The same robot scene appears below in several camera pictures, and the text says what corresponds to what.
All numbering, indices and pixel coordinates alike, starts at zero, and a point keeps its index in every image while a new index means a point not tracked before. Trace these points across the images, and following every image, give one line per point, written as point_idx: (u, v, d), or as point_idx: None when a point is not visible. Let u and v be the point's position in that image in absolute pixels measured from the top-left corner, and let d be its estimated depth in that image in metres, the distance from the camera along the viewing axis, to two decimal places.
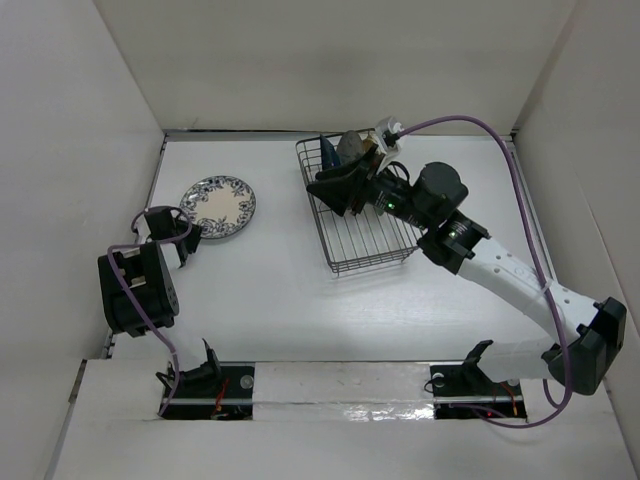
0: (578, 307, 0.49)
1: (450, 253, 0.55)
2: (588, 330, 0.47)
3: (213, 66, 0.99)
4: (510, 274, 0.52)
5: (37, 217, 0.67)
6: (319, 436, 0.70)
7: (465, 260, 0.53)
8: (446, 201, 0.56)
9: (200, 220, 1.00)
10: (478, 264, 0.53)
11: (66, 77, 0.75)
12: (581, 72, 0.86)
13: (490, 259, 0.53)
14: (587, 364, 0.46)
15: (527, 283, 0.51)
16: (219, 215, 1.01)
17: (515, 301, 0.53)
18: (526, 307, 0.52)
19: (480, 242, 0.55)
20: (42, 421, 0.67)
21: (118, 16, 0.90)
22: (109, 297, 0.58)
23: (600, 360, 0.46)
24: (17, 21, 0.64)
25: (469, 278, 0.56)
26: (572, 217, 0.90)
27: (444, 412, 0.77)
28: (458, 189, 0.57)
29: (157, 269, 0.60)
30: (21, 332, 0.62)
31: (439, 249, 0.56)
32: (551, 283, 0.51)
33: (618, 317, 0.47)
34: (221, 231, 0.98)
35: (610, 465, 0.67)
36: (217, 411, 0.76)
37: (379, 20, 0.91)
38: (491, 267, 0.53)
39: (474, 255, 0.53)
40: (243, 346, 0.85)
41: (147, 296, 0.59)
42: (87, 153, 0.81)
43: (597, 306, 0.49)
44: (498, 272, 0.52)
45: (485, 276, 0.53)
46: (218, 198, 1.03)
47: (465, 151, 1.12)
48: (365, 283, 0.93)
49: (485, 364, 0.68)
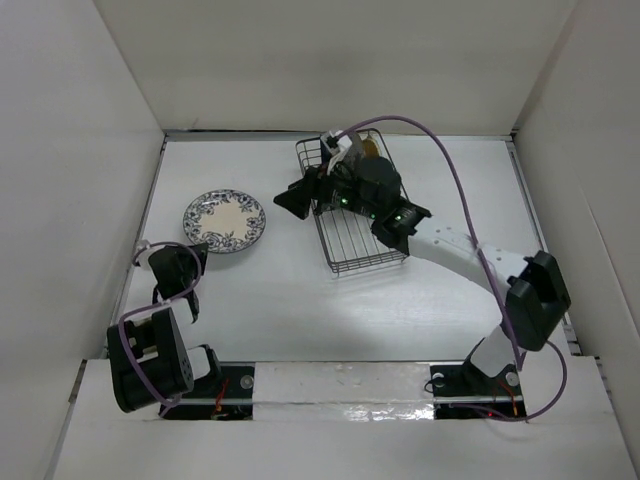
0: (509, 262, 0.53)
1: (399, 235, 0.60)
2: (518, 280, 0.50)
3: (213, 66, 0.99)
4: (448, 243, 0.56)
5: (38, 218, 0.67)
6: (319, 436, 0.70)
7: (408, 238, 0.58)
8: (380, 186, 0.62)
9: (205, 233, 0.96)
10: (420, 239, 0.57)
11: (65, 78, 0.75)
12: (581, 72, 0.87)
13: (429, 232, 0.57)
14: (521, 312, 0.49)
15: (462, 247, 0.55)
16: (226, 230, 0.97)
17: (460, 270, 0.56)
18: (468, 272, 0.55)
19: (421, 222, 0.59)
20: (43, 421, 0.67)
21: (118, 16, 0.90)
22: (118, 376, 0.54)
23: (532, 305, 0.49)
24: (17, 22, 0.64)
25: (420, 256, 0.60)
26: (572, 218, 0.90)
27: (444, 412, 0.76)
28: (392, 174, 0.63)
29: (168, 339, 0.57)
30: (22, 333, 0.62)
31: (388, 233, 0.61)
32: (484, 245, 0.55)
33: (545, 266, 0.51)
34: (228, 246, 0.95)
35: (610, 465, 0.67)
36: (217, 411, 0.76)
37: (380, 20, 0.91)
38: (432, 239, 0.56)
39: (416, 232, 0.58)
40: (243, 346, 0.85)
41: (158, 371, 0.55)
42: (87, 153, 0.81)
43: (527, 259, 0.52)
44: (438, 243, 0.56)
45: (429, 250, 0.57)
46: (226, 212, 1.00)
47: (465, 151, 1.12)
48: (365, 283, 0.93)
49: (478, 356, 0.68)
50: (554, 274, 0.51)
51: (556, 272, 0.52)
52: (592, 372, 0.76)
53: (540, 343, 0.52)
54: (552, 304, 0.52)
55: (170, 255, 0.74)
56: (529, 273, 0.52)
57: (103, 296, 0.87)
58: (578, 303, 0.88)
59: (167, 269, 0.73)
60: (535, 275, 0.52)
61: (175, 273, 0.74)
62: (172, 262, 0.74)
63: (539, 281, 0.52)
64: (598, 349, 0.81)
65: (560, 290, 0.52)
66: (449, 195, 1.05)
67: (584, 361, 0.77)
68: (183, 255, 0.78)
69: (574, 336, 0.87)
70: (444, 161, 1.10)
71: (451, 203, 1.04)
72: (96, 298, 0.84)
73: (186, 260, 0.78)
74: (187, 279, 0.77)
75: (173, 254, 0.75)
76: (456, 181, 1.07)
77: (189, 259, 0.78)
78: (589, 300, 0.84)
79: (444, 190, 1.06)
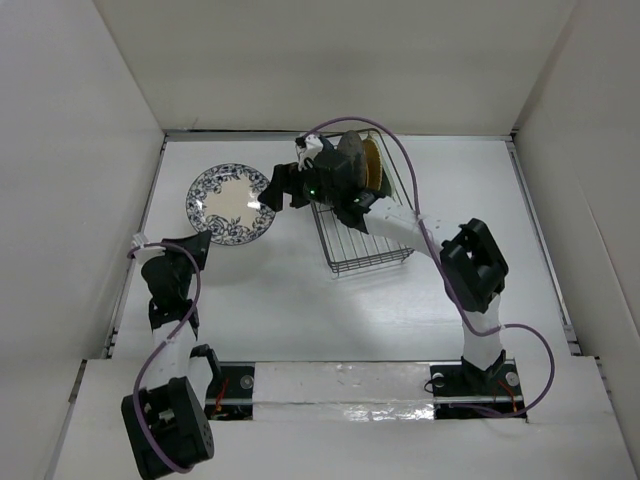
0: (447, 230, 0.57)
1: (357, 216, 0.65)
2: (448, 242, 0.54)
3: (213, 66, 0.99)
4: (397, 218, 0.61)
5: (38, 217, 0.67)
6: (319, 435, 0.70)
7: (364, 216, 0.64)
8: (331, 171, 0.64)
9: (210, 216, 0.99)
10: (373, 216, 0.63)
11: (66, 79, 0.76)
12: (581, 72, 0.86)
13: (382, 210, 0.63)
14: (452, 272, 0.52)
15: (406, 220, 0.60)
16: (233, 216, 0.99)
17: (410, 242, 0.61)
18: (415, 243, 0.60)
19: (377, 201, 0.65)
20: (43, 421, 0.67)
21: (117, 15, 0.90)
22: (138, 450, 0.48)
23: (463, 263, 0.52)
24: (18, 24, 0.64)
25: (379, 234, 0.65)
26: (572, 217, 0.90)
27: (444, 412, 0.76)
28: (342, 160, 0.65)
29: (184, 407, 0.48)
30: (22, 333, 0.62)
31: (348, 215, 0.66)
32: (427, 216, 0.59)
33: (476, 231, 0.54)
34: (233, 236, 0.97)
35: (610, 465, 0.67)
36: (217, 411, 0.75)
37: (379, 21, 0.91)
38: (383, 215, 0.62)
39: (370, 210, 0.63)
40: (242, 346, 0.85)
41: (178, 448, 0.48)
42: (87, 154, 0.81)
43: (462, 226, 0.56)
44: (387, 219, 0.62)
45: (383, 226, 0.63)
46: (233, 191, 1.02)
47: (466, 151, 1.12)
48: (365, 283, 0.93)
49: (467, 352, 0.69)
50: (486, 238, 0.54)
51: (488, 236, 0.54)
52: (592, 372, 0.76)
53: (480, 305, 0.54)
54: (489, 267, 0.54)
55: (164, 265, 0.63)
56: (465, 239, 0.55)
57: (103, 296, 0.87)
58: (578, 303, 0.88)
59: (164, 282, 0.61)
60: (471, 240, 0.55)
61: (172, 286, 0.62)
62: (169, 273, 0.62)
63: (475, 245, 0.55)
64: (598, 349, 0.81)
65: (494, 254, 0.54)
66: (449, 195, 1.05)
67: (584, 361, 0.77)
68: (177, 260, 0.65)
69: (575, 336, 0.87)
70: (444, 161, 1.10)
71: (450, 204, 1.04)
72: (96, 298, 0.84)
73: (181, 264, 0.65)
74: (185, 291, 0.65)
75: (167, 261, 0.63)
76: (457, 181, 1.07)
77: (186, 263, 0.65)
78: (589, 300, 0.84)
79: (444, 190, 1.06)
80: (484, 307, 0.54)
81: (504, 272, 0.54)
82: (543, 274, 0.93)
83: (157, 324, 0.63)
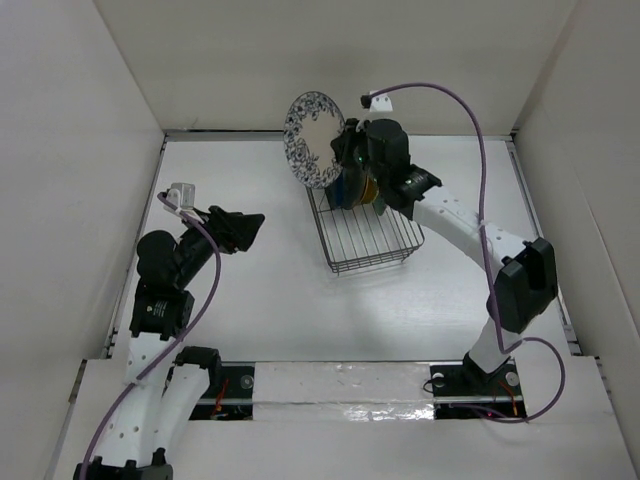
0: (508, 244, 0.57)
1: (407, 199, 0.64)
2: (510, 260, 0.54)
3: (212, 66, 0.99)
4: (452, 215, 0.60)
5: (37, 218, 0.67)
6: (318, 435, 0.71)
7: (416, 203, 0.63)
8: (385, 142, 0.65)
9: (299, 139, 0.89)
10: (426, 206, 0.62)
11: (66, 81, 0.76)
12: (580, 73, 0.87)
13: (437, 202, 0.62)
14: (506, 290, 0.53)
15: (465, 221, 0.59)
16: (316, 151, 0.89)
17: (457, 240, 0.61)
18: (465, 243, 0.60)
19: (432, 190, 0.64)
20: (44, 421, 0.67)
21: (117, 15, 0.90)
22: None
23: (521, 285, 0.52)
24: (17, 25, 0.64)
25: (423, 222, 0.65)
26: (572, 216, 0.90)
27: (444, 412, 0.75)
28: (398, 132, 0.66)
29: None
30: (22, 333, 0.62)
31: (397, 196, 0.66)
32: (488, 224, 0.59)
33: (541, 252, 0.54)
34: (308, 171, 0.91)
35: (610, 465, 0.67)
36: (217, 411, 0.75)
37: (379, 21, 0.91)
38: (437, 208, 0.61)
39: (424, 199, 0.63)
40: (242, 346, 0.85)
41: None
42: (88, 154, 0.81)
43: (526, 244, 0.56)
44: (442, 212, 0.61)
45: (433, 218, 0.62)
46: (329, 124, 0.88)
47: (466, 152, 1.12)
48: (365, 283, 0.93)
49: (473, 349, 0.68)
50: (547, 262, 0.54)
51: (550, 259, 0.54)
52: (592, 373, 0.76)
53: (519, 325, 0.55)
54: (539, 289, 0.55)
55: (160, 250, 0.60)
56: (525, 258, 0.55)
57: (103, 296, 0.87)
58: (578, 303, 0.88)
59: (156, 268, 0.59)
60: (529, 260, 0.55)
61: (164, 276, 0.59)
62: (167, 259, 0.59)
63: (532, 266, 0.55)
64: (598, 349, 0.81)
65: (550, 279, 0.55)
66: None
67: (584, 361, 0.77)
68: (194, 243, 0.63)
69: (574, 336, 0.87)
70: (444, 162, 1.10)
71: None
72: (96, 298, 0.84)
73: (197, 247, 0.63)
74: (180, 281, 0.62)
75: (170, 243, 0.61)
76: (457, 181, 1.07)
77: (203, 247, 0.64)
78: (589, 300, 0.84)
79: None
80: (523, 326, 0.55)
81: (552, 295, 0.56)
82: None
83: (137, 328, 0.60)
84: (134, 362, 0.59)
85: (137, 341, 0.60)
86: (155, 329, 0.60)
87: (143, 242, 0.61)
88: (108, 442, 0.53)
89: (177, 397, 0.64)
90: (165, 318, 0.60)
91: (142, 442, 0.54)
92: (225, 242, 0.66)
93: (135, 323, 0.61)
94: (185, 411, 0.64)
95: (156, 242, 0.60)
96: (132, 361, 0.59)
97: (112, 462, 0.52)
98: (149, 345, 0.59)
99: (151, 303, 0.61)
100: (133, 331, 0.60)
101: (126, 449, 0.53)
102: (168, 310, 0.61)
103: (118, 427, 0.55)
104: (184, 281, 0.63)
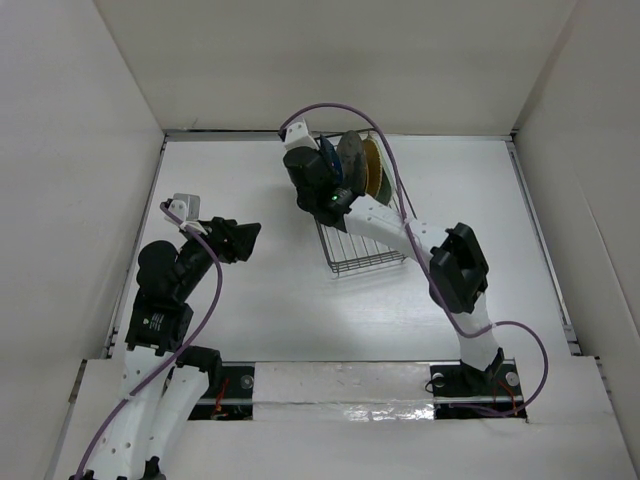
0: (433, 234, 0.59)
1: (337, 216, 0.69)
2: (437, 249, 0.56)
3: (212, 66, 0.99)
4: (379, 219, 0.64)
5: (37, 218, 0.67)
6: (318, 434, 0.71)
7: (345, 217, 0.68)
8: (303, 169, 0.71)
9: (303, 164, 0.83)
10: (354, 217, 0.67)
11: (67, 82, 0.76)
12: (581, 73, 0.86)
13: (364, 211, 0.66)
14: (441, 278, 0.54)
15: (391, 223, 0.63)
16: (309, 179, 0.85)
17: (392, 243, 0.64)
18: (401, 246, 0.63)
19: (357, 201, 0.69)
20: (44, 421, 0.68)
21: (117, 15, 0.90)
22: None
23: (451, 271, 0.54)
24: (16, 25, 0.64)
25: (359, 232, 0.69)
26: (572, 217, 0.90)
27: (444, 412, 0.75)
28: (313, 157, 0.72)
29: None
30: (22, 332, 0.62)
31: (331, 215, 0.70)
32: (412, 220, 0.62)
33: (462, 237, 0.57)
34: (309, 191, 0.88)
35: (610, 465, 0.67)
36: (217, 411, 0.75)
37: (379, 21, 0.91)
38: (366, 216, 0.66)
39: (351, 211, 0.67)
40: (243, 346, 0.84)
41: None
42: (87, 155, 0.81)
43: (448, 231, 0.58)
44: (370, 220, 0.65)
45: (365, 226, 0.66)
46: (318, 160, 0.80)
47: (465, 152, 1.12)
48: (365, 283, 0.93)
49: (465, 351, 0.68)
50: (470, 241, 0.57)
51: (472, 240, 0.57)
52: (592, 373, 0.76)
53: (465, 305, 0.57)
54: (471, 269, 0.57)
55: (161, 261, 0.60)
56: (450, 243, 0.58)
57: (103, 296, 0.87)
58: (578, 303, 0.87)
59: (158, 278, 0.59)
60: (456, 244, 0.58)
61: (165, 287, 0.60)
62: (168, 269, 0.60)
63: (458, 248, 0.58)
64: (598, 349, 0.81)
65: (477, 257, 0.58)
66: (450, 196, 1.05)
67: (584, 361, 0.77)
68: (194, 253, 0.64)
69: (575, 336, 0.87)
70: (444, 162, 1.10)
71: (450, 204, 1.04)
72: (96, 298, 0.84)
73: (197, 258, 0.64)
74: (180, 294, 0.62)
75: (173, 252, 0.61)
76: (457, 181, 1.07)
77: (204, 257, 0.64)
78: (589, 300, 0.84)
79: (444, 190, 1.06)
80: (470, 305, 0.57)
81: (484, 271, 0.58)
82: (543, 274, 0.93)
83: (133, 342, 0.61)
84: (128, 376, 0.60)
85: (133, 354, 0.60)
86: (151, 340, 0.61)
87: (146, 250, 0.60)
88: (101, 455, 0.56)
89: (177, 403, 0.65)
90: (162, 330, 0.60)
91: (133, 458, 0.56)
92: (225, 253, 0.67)
93: (132, 334, 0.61)
94: (183, 415, 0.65)
95: (159, 250, 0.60)
96: (128, 376, 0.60)
97: (103, 476, 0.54)
98: (141, 360, 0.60)
99: (148, 314, 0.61)
100: (129, 342, 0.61)
101: (117, 465, 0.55)
102: (165, 322, 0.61)
103: (111, 441, 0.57)
104: (185, 293, 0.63)
